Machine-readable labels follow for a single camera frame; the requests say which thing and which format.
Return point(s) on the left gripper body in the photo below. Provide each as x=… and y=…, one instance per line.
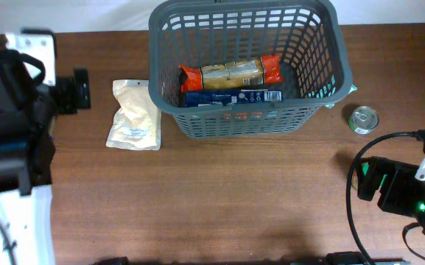
x=65, y=96

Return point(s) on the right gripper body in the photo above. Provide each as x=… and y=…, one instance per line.
x=395, y=195

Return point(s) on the beige grain pouch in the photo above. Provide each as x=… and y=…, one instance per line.
x=137, y=122

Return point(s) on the mint green wipes packet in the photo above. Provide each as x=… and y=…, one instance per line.
x=330, y=92

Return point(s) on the grey plastic basket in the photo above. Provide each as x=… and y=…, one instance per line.
x=305, y=34

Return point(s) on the red spaghetti pasta packet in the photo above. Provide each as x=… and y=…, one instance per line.
x=237, y=74

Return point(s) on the blue Kleenex tissue multipack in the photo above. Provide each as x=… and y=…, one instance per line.
x=231, y=97

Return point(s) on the green lid jar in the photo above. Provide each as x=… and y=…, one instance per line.
x=363, y=172

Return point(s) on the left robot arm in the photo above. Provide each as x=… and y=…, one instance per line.
x=28, y=111

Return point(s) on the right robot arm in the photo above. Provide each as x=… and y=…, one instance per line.
x=400, y=192

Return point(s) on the silver tin can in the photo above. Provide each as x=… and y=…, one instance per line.
x=363, y=120

